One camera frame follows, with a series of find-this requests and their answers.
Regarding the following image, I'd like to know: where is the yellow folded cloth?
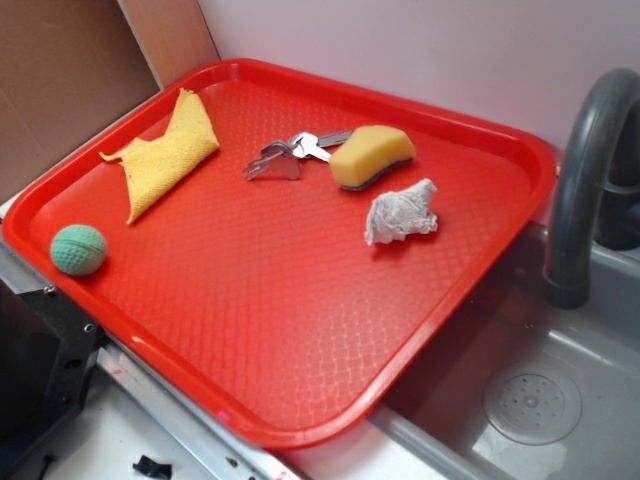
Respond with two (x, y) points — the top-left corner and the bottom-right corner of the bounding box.
(100, 88), (220, 225)

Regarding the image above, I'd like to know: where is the red plastic tray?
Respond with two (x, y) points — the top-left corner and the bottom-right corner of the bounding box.
(2, 59), (556, 450)

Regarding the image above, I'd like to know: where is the black tape scrap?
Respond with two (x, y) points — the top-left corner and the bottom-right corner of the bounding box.
(132, 455), (173, 480)

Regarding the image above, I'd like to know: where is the grey plastic sink basin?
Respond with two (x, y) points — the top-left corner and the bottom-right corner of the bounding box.
(285, 213), (639, 479)

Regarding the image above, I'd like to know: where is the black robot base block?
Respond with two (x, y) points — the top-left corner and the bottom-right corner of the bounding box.
(1, 284), (103, 479)

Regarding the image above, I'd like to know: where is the grey curved faucet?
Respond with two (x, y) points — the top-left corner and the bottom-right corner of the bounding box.
(543, 68), (639, 309)

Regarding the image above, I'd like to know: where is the brown cardboard panel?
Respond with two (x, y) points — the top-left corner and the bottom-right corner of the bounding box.
(1, 1), (219, 201)

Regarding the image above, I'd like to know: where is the yellow sponge with dark pad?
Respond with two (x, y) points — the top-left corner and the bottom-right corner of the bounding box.
(329, 125), (417, 191)

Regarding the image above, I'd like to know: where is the green dimpled ball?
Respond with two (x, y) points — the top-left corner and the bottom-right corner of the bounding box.
(49, 224), (107, 276)

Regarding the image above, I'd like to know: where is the crumpled white paper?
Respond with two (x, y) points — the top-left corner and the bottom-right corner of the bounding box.
(364, 179), (438, 246)

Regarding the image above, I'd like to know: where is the silver key bunch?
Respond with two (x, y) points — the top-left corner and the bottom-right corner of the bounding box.
(243, 130), (352, 181)

